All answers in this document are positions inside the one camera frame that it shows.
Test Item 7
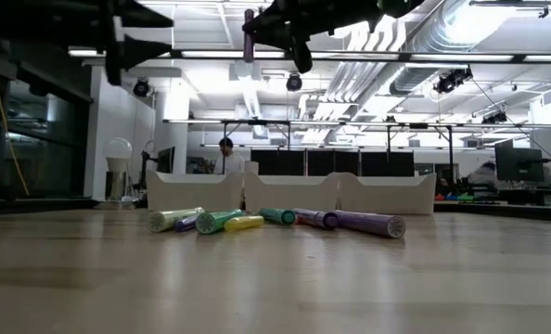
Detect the pale green chunky marker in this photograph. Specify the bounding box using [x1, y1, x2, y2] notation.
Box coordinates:
[147, 206, 206, 234]

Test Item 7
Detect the yellow hanging cable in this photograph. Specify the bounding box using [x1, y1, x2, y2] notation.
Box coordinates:
[0, 55, 32, 197]

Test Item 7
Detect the black overhead mounted camera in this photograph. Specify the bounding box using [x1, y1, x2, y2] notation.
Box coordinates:
[285, 72, 304, 93]
[132, 77, 152, 99]
[431, 68, 474, 96]
[481, 110, 509, 125]

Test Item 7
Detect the black partition panel row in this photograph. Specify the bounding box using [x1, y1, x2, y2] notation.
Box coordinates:
[250, 148, 416, 178]

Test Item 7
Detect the slim purple highlighter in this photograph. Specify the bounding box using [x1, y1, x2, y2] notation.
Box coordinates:
[173, 213, 201, 233]

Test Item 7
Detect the teal chunky highlighter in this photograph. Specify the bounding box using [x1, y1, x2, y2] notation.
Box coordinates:
[258, 207, 298, 227]

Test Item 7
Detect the large white light bulb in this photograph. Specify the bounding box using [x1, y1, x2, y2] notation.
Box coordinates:
[102, 136, 135, 173]

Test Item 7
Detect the clear glass jar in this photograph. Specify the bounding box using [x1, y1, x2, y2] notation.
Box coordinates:
[104, 170, 129, 201]

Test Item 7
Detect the person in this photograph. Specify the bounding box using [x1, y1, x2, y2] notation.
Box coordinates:
[211, 136, 246, 176]
[466, 161, 498, 187]

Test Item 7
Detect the black monitor stand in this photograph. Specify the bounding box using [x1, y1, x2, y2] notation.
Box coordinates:
[134, 148, 161, 209]

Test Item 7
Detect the green chunky highlighter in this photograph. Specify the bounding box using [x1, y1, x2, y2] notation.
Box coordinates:
[195, 209, 245, 236]

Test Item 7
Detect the black desk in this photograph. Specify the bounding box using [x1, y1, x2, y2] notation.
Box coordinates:
[434, 187, 551, 223]

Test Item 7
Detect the silver ventilation duct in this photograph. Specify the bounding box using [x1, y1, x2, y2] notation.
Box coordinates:
[388, 0, 494, 97]

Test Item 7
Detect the black computer monitor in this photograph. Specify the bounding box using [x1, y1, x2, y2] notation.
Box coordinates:
[493, 147, 546, 184]
[156, 146, 176, 174]

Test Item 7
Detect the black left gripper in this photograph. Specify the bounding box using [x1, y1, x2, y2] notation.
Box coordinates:
[99, 0, 175, 87]

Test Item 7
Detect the lavender chunky marker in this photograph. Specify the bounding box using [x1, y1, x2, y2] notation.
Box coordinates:
[333, 209, 407, 240]

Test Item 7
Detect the white plastic bin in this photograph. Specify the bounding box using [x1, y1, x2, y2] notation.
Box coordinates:
[145, 169, 245, 213]
[339, 172, 438, 216]
[243, 170, 341, 214]

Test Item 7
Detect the purple whiteboard marker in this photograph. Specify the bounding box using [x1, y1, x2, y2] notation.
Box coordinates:
[293, 208, 340, 231]

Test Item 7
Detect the yellow highlighter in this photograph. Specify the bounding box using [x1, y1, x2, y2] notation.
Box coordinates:
[223, 214, 265, 233]

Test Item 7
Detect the black metal rig frame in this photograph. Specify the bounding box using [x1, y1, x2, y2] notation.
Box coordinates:
[349, 121, 457, 186]
[161, 118, 296, 175]

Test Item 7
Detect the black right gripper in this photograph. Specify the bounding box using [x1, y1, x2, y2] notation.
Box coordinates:
[241, 0, 388, 74]

